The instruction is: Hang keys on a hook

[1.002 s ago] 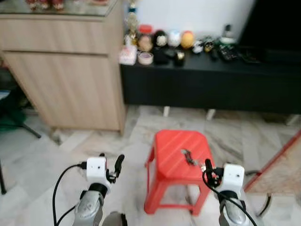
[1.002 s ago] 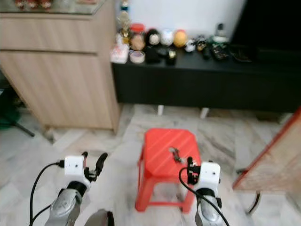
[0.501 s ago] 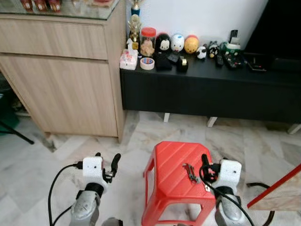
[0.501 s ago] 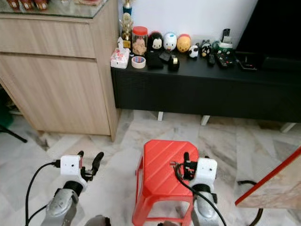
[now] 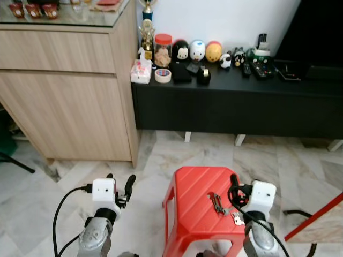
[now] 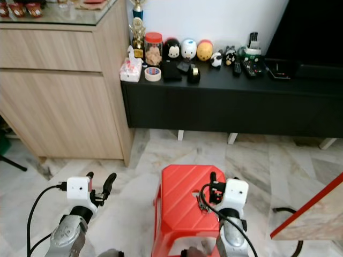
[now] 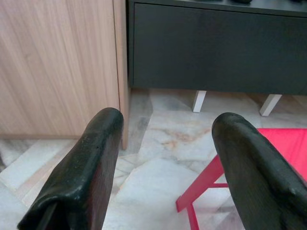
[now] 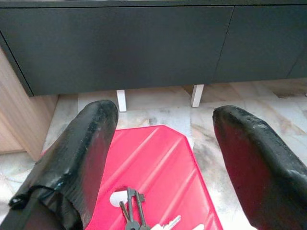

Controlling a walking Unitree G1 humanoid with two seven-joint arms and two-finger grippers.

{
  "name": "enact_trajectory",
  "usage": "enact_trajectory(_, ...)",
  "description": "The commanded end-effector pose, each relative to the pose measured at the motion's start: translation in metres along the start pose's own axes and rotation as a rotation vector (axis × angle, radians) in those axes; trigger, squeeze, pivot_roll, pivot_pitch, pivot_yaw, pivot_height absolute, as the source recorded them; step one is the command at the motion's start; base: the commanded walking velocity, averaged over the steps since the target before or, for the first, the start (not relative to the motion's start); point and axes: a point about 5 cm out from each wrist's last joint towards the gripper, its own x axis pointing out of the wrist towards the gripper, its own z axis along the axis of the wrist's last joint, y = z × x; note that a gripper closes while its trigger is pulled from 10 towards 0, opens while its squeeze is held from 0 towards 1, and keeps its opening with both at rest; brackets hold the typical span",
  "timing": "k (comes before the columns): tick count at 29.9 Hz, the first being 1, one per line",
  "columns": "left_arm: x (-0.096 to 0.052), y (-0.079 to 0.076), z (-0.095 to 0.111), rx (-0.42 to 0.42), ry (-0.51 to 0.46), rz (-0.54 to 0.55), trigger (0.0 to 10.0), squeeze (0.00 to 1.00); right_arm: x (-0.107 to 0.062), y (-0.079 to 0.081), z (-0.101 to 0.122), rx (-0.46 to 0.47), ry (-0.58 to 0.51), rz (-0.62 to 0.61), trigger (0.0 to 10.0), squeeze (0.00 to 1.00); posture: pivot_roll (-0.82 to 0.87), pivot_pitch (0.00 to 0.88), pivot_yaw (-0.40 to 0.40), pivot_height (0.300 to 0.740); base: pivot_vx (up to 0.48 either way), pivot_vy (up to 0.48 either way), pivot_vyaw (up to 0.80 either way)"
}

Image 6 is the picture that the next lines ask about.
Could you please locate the small black box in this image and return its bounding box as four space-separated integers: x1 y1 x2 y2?
176 61 191 73

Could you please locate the light wooden cabinet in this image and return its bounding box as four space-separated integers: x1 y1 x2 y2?
0 0 135 167

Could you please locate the black wallet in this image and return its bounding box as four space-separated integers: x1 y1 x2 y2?
162 62 183 82

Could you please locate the marble folding table red edge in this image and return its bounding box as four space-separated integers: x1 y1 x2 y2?
270 171 343 241

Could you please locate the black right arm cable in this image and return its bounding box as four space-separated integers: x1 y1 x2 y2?
198 183 263 257

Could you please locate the black tape roll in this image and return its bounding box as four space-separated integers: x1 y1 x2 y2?
188 65 201 84

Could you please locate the gold trophy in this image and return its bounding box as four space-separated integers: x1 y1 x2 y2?
129 0 147 57

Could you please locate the black tray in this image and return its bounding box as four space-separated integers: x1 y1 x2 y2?
265 59 293 81

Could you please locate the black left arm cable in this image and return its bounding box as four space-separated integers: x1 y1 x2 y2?
27 183 68 257

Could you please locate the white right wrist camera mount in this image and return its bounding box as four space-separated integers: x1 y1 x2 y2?
222 178 250 217

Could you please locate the black table leg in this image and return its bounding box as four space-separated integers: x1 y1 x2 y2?
272 207 303 257

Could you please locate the black television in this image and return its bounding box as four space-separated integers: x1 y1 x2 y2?
265 0 343 81

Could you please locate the red plastic stool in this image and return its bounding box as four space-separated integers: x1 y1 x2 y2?
151 164 247 257

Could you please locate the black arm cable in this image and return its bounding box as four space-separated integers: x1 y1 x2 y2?
27 183 68 257
198 183 263 257

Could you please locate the green black game controller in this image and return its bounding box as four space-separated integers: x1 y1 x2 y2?
241 58 266 79

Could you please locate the white tape roll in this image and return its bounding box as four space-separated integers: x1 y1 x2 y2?
144 66 162 82

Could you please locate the black slanted metal leg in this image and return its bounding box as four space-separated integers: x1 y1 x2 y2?
0 155 28 172

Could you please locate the white pink tissue pack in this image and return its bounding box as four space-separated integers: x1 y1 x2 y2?
120 56 143 82

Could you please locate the dark key bunch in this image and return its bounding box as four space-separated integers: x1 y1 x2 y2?
196 190 210 215

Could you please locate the white round figure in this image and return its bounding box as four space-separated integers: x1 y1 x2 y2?
181 39 197 61

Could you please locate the yellow round figure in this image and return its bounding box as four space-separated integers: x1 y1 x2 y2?
196 40 214 62

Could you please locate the green white cup holder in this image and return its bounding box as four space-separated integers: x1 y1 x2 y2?
244 32 262 58

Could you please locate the glass jar red lid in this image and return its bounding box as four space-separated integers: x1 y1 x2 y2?
144 32 164 66

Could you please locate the small white cow figure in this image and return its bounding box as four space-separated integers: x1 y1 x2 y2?
211 51 223 67

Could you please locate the small black white figure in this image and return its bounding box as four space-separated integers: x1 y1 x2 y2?
223 47 237 66

